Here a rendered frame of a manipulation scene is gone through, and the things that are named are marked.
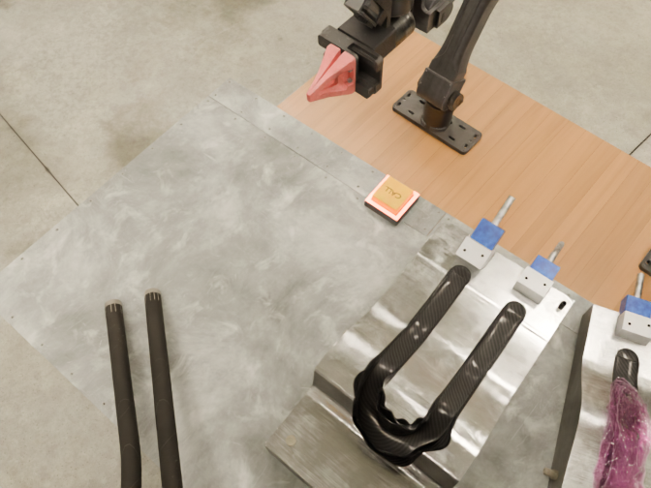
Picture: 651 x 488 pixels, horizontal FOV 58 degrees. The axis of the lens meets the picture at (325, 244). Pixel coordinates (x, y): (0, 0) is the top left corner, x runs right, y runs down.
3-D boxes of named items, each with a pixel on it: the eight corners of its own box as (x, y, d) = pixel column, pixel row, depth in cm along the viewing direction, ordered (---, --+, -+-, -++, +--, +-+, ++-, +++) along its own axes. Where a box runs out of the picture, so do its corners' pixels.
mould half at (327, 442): (437, 242, 115) (449, 205, 103) (557, 320, 107) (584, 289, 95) (267, 451, 97) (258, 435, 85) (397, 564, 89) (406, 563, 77)
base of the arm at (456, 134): (471, 132, 119) (491, 111, 121) (393, 83, 125) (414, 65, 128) (463, 156, 126) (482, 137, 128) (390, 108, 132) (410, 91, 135)
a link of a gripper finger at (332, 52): (333, 98, 77) (379, 57, 80) (294, 72, 79) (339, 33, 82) (334, 131, 83) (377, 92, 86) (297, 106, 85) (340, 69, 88)
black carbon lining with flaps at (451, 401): (452, 265, 105) (462, 239, 97) (533, 318, 100) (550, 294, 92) (330, 420, 92) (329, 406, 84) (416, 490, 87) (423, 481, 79)
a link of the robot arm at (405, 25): (391, 26, 82) (422, 0, 84) (360, 9, 84) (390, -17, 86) (388, 63, 88) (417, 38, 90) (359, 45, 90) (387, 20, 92)
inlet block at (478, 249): (501, 190, 103) (498, 188, 98) (526, 204, 102) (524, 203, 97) (460, 253, 106) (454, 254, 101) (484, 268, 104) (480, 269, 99)
